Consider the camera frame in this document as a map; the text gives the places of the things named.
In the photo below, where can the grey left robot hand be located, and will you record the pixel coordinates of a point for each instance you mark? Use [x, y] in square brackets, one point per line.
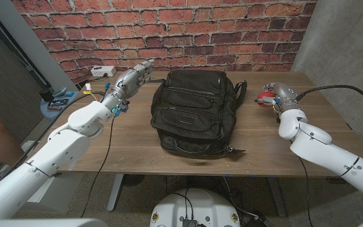
[128, 85]

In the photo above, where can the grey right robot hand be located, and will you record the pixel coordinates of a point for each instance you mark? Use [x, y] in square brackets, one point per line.
[282, 94]

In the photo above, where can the red apple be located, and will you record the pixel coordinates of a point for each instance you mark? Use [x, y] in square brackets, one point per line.
[263, 96]

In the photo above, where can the black backpack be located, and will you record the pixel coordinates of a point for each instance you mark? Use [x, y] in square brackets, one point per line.
[197, 110]

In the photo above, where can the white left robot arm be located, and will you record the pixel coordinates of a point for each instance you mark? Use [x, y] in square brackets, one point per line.
[43, 157]

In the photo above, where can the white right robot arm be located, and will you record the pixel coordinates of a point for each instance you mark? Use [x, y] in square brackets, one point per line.
[320, 148]

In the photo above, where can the white power strip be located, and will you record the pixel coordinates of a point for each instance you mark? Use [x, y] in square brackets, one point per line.
[102, 71]

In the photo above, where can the teal small flat case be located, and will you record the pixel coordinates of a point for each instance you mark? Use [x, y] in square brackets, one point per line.
[69, 94]

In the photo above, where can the grey teal small device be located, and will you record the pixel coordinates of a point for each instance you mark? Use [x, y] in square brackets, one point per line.
[59, 91]

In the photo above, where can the small red object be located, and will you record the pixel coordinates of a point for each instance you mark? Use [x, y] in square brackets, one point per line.
[54, 108]

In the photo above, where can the light blue round stool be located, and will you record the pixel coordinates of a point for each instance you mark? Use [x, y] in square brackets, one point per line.
[54, 115]

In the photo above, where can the red brick printed backdrop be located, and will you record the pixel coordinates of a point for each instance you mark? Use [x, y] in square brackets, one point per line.
[232, 31]

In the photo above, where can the black cup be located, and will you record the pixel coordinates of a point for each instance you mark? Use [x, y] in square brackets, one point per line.
[46, 95]

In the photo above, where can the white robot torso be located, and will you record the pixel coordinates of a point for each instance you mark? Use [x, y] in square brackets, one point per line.
[200, 205]

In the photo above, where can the black door rail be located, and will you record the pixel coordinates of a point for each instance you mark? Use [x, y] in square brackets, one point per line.
[27, 66]

